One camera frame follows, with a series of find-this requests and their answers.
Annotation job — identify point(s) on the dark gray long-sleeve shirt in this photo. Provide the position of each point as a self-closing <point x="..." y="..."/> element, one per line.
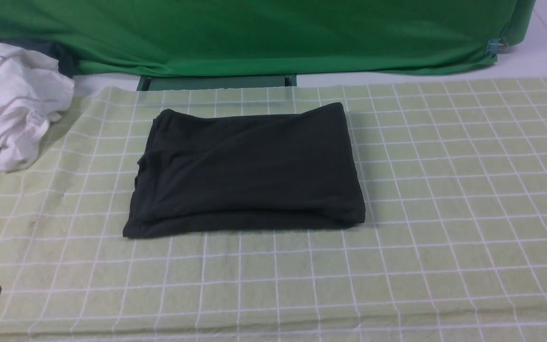
<point x="246" y="173"/>

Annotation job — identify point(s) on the crumpled white shirt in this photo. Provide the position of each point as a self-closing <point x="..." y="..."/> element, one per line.
<point x="33" y="92"/>

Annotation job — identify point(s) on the dark garment behind white shirt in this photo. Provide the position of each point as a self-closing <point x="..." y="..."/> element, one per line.
<point x="67" y="60"/>

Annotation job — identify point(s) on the green backdrop cloth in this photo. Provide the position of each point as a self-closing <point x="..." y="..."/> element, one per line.
<point x="271" y="37"/>

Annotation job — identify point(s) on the green checkered table cloth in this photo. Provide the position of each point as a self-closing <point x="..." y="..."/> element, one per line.
<point x="454" y="248"/>

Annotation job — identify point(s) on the blue binder clip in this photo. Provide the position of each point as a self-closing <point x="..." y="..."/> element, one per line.
<point x="496" y="46"/>

